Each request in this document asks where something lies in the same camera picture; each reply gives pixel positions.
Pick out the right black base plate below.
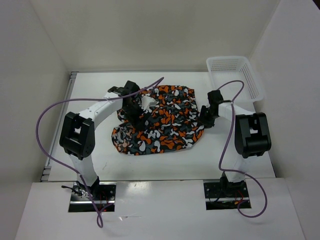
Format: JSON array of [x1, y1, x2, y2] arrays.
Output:
[[203, 180, 251, 211]]

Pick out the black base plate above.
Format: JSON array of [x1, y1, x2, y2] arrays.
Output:
[[203, 180, 251, 211], [68, 181, 117, 213]]

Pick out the orange camouflage shorts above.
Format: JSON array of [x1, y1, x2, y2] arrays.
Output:
[[111, 85, 205, 156]]

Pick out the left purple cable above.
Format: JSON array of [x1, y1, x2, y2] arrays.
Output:
[[35, 76, 165, 228]]

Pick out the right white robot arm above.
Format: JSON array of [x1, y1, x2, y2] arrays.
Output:
[[199, 90, 272, 197]]

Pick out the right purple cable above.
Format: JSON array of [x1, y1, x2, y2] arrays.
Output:
[[216, 79, 268, 218]]

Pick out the aluminium table edge rail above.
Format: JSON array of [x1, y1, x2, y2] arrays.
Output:
[[40, 71, 78, 182]]

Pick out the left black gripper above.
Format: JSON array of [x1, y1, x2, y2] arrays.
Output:
[[122, 100, 151, 132]]

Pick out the white plastic basket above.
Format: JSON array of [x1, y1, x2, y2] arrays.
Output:
[[206, 55, 265, 103]]

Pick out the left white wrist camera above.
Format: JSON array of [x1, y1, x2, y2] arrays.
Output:
[[138, 96, 157, 115]]

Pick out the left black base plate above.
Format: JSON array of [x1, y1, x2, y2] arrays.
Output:
[[68, 181, 117, 213]]

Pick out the purple cable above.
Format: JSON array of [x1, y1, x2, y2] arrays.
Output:
[[216, 79, 268, 218], [35, 76, 165, 228]]

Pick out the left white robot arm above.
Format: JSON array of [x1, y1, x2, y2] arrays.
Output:
[[59, 80, 146, 200]]

